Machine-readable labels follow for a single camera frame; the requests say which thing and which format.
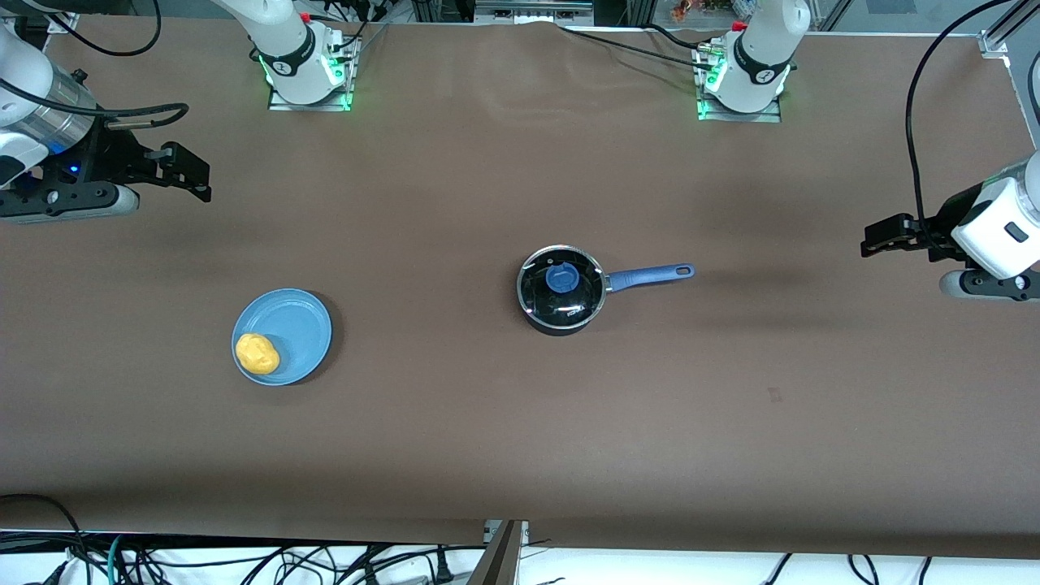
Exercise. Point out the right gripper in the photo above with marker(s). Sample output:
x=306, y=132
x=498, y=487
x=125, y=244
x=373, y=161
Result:
x=111, y=158

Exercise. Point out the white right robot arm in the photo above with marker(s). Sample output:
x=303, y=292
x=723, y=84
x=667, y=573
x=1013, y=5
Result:
x=292, y=49

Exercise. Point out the aluminium post with bracket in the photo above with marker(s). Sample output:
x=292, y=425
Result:
x=504, y=561

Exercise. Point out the aluminium corner bracket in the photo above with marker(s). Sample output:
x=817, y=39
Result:
x=995, y=42

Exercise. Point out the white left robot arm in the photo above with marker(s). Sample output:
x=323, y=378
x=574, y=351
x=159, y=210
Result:
x=760, y=57

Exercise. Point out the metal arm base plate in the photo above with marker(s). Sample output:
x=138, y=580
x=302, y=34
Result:
x=280, y=103
x=707, y=116

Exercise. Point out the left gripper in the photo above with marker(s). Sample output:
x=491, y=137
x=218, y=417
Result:
x=945, y=221

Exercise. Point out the glass lid blue knob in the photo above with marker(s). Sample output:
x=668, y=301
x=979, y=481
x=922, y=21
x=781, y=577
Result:
x=540, y=296

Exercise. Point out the brown table cover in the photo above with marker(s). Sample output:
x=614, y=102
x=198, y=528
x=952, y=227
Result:
x=487, y=162

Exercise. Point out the blue plate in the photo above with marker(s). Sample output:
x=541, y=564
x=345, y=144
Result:
x=301, y=325

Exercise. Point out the black power plug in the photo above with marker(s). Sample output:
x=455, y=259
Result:
x=444, y=566

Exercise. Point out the orange toy figure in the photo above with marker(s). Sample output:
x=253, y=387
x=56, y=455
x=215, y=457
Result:
x=691, y=8

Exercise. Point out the yellow potato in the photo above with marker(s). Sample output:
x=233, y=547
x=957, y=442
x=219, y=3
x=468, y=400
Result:
x=257, y=353

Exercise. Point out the aluminium frame rail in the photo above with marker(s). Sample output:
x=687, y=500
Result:
x=528, y=8

